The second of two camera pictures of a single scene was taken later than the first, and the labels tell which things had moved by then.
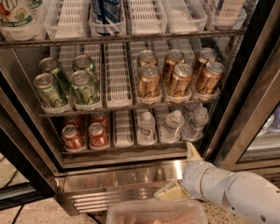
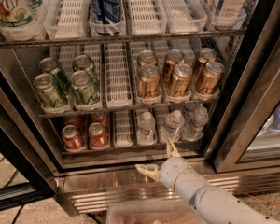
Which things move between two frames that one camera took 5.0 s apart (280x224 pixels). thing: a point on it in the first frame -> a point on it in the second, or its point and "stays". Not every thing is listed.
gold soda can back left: x=147 y=57 stays
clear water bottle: x=147 y=129 stays
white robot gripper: x=192 y=180 -> x=173 y=173
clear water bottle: x=193 y=129 stays
